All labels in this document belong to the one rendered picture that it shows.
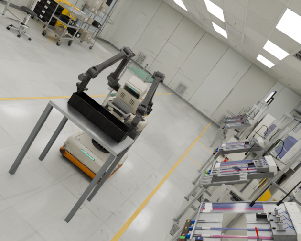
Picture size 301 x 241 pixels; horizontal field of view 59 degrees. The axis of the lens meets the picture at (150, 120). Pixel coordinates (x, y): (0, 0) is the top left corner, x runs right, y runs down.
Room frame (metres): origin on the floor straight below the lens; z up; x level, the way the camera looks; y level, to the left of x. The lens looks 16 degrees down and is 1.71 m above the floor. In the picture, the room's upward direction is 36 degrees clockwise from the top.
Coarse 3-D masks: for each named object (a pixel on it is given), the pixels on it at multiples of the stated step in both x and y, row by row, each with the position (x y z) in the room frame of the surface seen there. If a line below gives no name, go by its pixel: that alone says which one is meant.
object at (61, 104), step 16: (48, 112) 1.98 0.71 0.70; (64, 112) 1.96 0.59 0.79; (80, 128) 1.94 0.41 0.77; (96, 128) 2.06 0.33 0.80; (48, 144) 2.38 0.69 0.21; (112, 144) 1.99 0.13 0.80; (128, 144) 2.18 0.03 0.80; (16, 160) 1.98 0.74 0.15; (112, 160) 1.91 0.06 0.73; (96, 176) 1.91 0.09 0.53; (96, 192) 2.31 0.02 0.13
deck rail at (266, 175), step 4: (268, 172) 2.97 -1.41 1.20; (272, 172) 2.95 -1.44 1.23; (220, 176) 3.02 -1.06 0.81; (224, 176) 3.02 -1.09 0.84; (228, 176) 3.01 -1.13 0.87; (232, 176) 3.01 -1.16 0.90; (236, 176) 3.00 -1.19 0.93; (248, 176) 2.98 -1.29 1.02; (252, 176) 2.98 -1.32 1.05; (256, 176) 2.97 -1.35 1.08; (260, 176) 2.96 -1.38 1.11; (264, 176) 2.96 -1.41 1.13; (268, 176) 2.95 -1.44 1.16; (272, 176) 2.95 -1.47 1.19; (216, 180) 3.02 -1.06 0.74; (220, 180) 3.02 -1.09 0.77; (224, 180) 3.01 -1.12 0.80; (228, 180) 3.01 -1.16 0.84; (232, 180) 3.00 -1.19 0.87
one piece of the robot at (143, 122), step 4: (108, 100) 2.96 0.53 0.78; (104, 104) 2.96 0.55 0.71; (108, 108) 2.96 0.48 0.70; (112, 108) 2.95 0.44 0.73; (132, 116) 2.93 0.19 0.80; (128, 120) 2.92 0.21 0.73; (140, 120) 2.96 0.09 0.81; (144, 120) 3.04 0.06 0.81; (140, 124) 2.91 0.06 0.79; (144, 124) 2.96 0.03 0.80; (140, 128) 2.91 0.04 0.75; (132, 132) 2.91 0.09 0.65; (136, 132) 2.91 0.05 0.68; (140, 132) 3.08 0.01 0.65; (132, 136) 2.91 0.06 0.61; (136, 136) 2.95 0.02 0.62; (92, 140) 2.91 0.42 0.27; (104, 148) 2.89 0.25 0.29; (108, 152) 2.90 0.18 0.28
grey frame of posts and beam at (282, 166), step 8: (296, 128) 3.66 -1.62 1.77; (280, 168) 2.91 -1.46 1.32; (288, 168) 2.90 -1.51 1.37; (248, 184) 3.63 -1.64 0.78; (272, 184) 2.90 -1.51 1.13; (192, 192) 3.72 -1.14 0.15; (200, 192) 3.00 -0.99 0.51; (264, 192) 2.90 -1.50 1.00; (192, 200) 3.00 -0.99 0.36; (256, 200) 2.90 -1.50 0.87; (184, 208) 3.00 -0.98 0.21; (240, 216) 2.90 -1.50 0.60
